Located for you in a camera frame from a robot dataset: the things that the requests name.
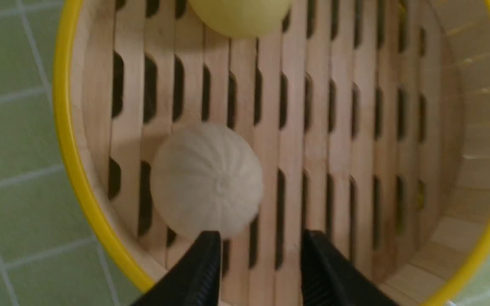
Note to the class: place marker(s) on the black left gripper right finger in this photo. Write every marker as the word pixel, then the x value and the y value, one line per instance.
pixel 329 279

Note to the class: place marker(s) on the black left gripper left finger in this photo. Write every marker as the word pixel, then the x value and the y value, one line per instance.
pixel 194 280

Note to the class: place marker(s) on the white steamed bun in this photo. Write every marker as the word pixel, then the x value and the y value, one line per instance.
pixel 206 177

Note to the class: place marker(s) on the yellow steamed bun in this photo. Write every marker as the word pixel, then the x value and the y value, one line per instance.
pixel 241 18

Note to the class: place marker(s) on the bamboo steamer basket yellow rim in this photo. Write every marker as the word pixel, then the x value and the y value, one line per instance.
pixel 370 118

